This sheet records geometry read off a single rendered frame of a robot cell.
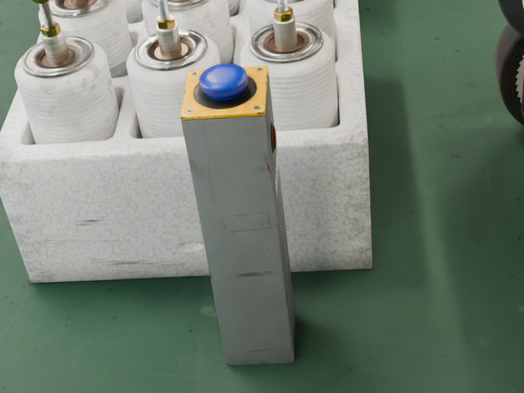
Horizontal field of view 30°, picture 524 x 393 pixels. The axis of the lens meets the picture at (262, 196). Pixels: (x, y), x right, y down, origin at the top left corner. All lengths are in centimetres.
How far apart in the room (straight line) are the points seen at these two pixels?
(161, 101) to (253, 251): 20
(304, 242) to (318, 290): 6
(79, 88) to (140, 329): 27
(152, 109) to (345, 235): 25
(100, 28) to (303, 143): 27
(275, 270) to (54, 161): 27
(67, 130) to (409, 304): 40
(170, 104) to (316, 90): 15
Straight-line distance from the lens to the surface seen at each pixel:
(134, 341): 106
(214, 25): 110
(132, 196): 104
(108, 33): 112
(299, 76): 97
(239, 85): 81
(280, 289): 93
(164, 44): 100
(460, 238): 113
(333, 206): 103
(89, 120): 103
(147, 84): 99
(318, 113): 100
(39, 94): 102
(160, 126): 101
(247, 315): 96
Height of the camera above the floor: 77
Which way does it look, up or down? 40 degrees down
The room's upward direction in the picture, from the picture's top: 7 degrees counter-clockwise
